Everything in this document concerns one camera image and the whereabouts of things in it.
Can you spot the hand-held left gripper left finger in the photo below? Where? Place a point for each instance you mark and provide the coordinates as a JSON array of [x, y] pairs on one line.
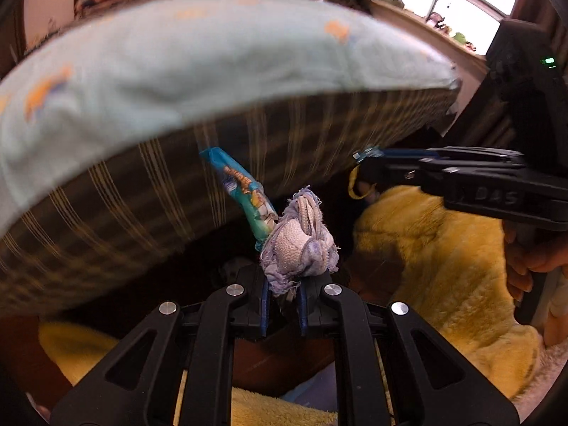
[[265, 306]]

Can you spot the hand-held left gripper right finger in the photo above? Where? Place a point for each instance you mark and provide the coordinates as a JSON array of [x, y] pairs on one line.
[[303, 310]]

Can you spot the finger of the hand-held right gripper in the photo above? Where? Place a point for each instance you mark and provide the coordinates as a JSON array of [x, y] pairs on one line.
[[395, 173], [408, 153]]

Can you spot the clear blue plastic wrapper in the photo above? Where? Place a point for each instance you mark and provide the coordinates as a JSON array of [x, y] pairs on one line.
[[367, 154]]

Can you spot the dark brown bin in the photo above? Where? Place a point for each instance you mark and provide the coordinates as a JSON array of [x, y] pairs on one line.
[[275, 364]]

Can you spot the frayed blue grey cloth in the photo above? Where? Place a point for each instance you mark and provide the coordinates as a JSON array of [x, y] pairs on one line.
[[297, 244]]

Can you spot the blue printed snack wrapper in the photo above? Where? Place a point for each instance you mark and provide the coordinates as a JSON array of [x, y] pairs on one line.
[[242, 186]]

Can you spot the person's right hand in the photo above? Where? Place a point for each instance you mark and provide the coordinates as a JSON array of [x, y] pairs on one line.
[[541, 255]]

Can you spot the light blue plastic bag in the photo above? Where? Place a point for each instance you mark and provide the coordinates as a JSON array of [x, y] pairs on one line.
[[310, 395]]

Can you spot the yellow fluffy blanket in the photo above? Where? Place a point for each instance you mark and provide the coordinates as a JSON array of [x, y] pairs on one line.
[[443, 275]]

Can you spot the dark striped bedsheet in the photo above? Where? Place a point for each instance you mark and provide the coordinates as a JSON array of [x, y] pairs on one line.
[[133, 213]]

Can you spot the bed mattress with blue sheet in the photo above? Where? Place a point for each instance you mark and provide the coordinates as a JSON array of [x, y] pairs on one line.
[[177, 62]]

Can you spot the white fluffy rug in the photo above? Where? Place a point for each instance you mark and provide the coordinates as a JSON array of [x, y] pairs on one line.
[[539, 372]]

